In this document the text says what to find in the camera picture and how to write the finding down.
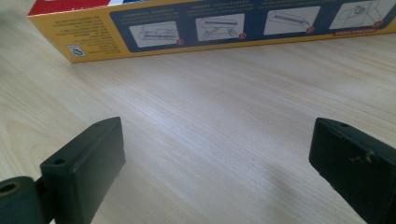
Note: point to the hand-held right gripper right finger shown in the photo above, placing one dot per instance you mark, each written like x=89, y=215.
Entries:
x=355, y=168

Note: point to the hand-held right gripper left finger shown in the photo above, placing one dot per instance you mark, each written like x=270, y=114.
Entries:
x=84, y=169

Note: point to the yellow cardboard box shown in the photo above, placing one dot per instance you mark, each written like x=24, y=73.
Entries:
x=218, y=25

